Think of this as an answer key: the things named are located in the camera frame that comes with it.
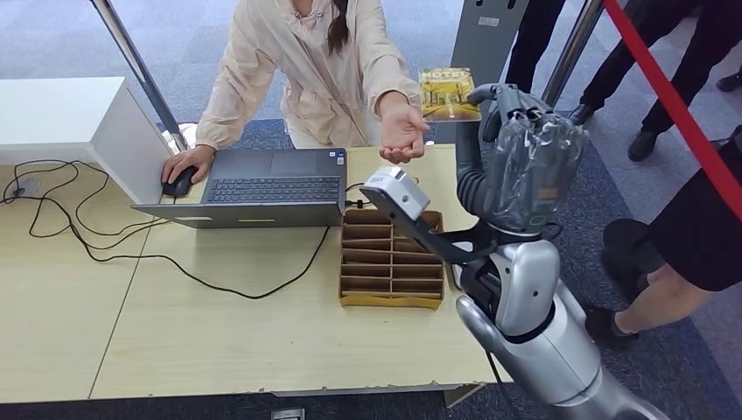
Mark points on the clear plastic film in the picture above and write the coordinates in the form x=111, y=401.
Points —
x=539, y=162

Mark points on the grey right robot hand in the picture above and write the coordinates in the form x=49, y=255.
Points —
x=533, y=174

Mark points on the person's right forearm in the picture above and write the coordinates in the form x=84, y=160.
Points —
x=219, y=122

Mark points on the person's left forearm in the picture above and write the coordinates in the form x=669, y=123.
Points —
x=388, y=81

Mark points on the yellow hotel key card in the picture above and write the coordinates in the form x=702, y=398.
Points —
x=446, y=95

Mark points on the person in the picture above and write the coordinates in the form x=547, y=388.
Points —
x=695, y=243
x=313, y=69
x=533, y=40
x=695, y=46
x=730, y=81

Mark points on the grey laptop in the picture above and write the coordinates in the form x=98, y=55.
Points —
x=272, y=188

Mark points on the grey metal kiosk column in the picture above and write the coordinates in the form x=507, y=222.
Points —
x=487, y=46

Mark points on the person's left hand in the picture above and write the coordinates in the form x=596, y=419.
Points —
x=403, y=130

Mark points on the cardboard divider box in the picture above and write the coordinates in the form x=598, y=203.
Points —
x=371, y=272

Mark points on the wrist camera with black bracket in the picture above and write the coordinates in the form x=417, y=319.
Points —
x=400, y=194

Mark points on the chrome stanchion post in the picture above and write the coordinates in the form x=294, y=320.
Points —
x=571, y=52
x=136, y=58

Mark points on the black computer mouse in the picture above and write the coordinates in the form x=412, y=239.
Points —
x=178, y=188

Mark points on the person's right hand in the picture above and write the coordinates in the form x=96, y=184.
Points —
x=191, y=157

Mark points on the grey floor socket box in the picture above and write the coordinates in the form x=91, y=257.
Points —
x=287, y=415

